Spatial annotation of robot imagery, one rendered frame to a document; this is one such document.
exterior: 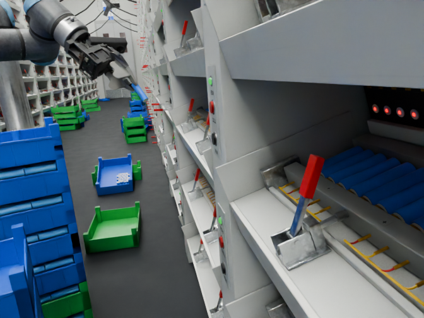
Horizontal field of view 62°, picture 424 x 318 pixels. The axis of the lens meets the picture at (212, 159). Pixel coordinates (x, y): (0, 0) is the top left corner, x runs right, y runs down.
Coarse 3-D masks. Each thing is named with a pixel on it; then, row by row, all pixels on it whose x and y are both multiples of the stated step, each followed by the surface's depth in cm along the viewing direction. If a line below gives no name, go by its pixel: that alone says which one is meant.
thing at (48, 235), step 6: (54, 228) 86; (60, 228) 85; (66, 228) 85; (30, 234) 84; (36, 234) 83; (42, 234) 83; (48, 234) 84; (54, 234) 84; (60, 234) 85; (30, 240) 82; (36, 240) 83
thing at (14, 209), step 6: (42, 198) 83; (48, 198) 83; (54, 198) 83; (60, 198) 83; (6, 204) 80; (12, 204) 81; (18, 204) 80; (24, 204) 80; (30, 204) 81; (36, 204) 81; (42, 204) 82; (48, 204) 82; (0, 210) 78; (6, 210) 78; (12, 210) 79; (18, 210) 80; (24, 210) 80
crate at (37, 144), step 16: (32, 128) 95; (48, 128) 95; (0, 144) 75; (16, 144) 76; (32, 144) 78; (48, 144) 79; (0, 160) 75; (16, 160) 77; (32, 160) 78; (48, 160) 80
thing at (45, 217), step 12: (60, 204) 83; (72, 204) 84; (0, 216) 77; (12, 216) 78; (24, 216) 80; (36, 216) 81; (48, 216) 82; (60, 216) 83; (72, 216) 85; (0, 228) 78; (36, 228) 81; (48, 228) 83
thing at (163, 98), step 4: (160, 96) 177; (164, 96) 178; (168, 96) 178; (160, 100) 178; (164, 100) 178; (168, 100) 179; (164, 108) 168; (168, 108) 120; (168, 112) 148; (168, 116) 138; (172, 120) 121; (172, 124) 134
